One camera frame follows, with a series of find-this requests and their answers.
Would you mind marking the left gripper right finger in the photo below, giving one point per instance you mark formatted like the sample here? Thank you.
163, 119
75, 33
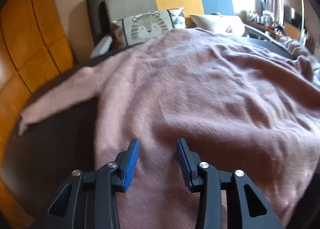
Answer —
246, 205

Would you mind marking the black leather ottoman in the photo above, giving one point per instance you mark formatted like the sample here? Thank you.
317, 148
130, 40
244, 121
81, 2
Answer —
50, 148

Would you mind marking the cream fluffy blanket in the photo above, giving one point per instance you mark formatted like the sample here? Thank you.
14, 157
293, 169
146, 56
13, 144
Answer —
303, 53

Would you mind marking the orange wooden cabinet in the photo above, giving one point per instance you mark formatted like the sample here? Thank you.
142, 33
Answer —
34, 50

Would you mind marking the tiger print cushion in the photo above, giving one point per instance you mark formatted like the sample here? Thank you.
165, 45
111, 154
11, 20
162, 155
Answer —
149, 25

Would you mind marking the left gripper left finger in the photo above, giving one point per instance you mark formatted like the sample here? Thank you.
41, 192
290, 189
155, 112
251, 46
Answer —
88, 200

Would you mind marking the grey yellow blue sofa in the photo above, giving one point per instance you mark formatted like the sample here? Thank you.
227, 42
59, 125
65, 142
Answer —
119, 9

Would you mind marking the dark rolled yoga mat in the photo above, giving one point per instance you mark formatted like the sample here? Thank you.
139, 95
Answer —
98, 19

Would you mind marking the pink knit sweater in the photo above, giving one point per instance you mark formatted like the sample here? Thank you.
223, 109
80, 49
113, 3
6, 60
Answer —
249, 72

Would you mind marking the cluttered wooden side table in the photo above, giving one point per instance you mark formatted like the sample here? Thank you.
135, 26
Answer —
276, 30

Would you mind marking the cream embroidered cushion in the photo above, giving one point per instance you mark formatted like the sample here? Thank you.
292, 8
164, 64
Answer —
220, 24

